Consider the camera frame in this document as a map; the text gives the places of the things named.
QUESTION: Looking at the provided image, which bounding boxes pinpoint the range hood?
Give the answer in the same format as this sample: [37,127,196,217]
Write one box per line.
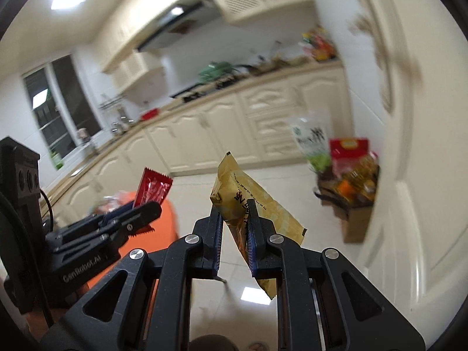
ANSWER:
[136,2,220,54]

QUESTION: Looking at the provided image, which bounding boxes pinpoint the yellow snack wrapper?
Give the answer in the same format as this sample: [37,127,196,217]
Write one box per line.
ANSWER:
[209,151,308,300]

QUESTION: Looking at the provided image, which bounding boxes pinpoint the utensil rack with utensils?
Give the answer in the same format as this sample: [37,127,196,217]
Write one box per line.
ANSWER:
[99,94,127,112]

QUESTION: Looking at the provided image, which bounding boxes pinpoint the black gas stove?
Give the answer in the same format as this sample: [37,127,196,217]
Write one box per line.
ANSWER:
[170,77,249,103]

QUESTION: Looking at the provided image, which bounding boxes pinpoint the cluster of condiment bottles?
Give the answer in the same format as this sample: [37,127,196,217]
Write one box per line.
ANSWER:
[302,27,337,62]

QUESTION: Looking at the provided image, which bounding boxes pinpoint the clear plastic bag with food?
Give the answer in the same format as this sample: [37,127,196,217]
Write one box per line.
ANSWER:
[91,195,127,216]

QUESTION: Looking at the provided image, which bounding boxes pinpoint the cream upper cabinets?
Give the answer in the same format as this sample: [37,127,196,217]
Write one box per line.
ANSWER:
[99,0,235,74]

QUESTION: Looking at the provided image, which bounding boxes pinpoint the white green rice bag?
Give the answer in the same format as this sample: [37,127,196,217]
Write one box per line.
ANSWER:
[290,111,331,172]

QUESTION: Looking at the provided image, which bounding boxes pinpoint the small cardboard box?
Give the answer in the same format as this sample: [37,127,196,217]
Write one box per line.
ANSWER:
[314,179,346,220]

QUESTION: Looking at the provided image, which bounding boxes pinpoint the beige countertop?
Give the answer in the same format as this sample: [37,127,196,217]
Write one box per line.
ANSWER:
[47,58,344,191]

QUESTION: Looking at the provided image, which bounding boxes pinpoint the person's left hand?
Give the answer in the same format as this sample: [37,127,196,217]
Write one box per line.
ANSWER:
[3,276,90,342]

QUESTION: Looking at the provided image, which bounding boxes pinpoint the metal faucet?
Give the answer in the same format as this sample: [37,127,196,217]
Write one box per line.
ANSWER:
[111,111,134,134]

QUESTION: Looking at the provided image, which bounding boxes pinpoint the window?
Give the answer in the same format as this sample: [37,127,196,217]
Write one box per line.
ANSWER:
[22,54,103,159]

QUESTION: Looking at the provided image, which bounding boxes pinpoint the cream door handle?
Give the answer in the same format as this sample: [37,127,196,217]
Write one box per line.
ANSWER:
[349,0,421,118]

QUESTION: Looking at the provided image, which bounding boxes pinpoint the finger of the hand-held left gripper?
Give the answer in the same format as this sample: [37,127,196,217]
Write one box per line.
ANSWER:
[44,203,137,238]
[47,201,163,256]

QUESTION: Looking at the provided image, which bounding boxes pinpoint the cream door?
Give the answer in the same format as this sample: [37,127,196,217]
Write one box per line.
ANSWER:
[314,0,468,337]

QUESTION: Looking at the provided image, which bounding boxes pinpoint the red snack packet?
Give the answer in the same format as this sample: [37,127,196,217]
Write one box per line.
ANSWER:
[132,167,173,236]

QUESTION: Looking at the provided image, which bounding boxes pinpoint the round orange table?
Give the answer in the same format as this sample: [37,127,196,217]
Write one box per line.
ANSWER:
[88,190,180,337]

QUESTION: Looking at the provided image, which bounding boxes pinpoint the red bag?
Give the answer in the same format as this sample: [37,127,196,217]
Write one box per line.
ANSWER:
[329,137,370,176]

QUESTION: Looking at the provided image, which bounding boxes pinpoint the green electric pot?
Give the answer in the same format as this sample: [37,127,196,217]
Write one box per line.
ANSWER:
[199,62,235,81]

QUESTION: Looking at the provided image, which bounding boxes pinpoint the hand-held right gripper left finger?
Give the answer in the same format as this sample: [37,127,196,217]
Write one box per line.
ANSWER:
[38,204,223,351]

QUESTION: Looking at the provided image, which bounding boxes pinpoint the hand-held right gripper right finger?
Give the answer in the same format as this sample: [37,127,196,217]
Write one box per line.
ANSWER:
[246,199,427,351]

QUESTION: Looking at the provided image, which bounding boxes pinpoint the cream cabinets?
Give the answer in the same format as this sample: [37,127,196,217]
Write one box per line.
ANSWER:
[99,0,235,74]
[40,66,353,220]

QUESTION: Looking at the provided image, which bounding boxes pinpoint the cream lower cabinets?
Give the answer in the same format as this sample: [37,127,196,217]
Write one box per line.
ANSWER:
[40,66,353,220]

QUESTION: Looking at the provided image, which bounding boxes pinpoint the small lattice wall cabinet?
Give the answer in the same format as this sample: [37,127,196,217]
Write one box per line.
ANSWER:
[111,53,165,94]

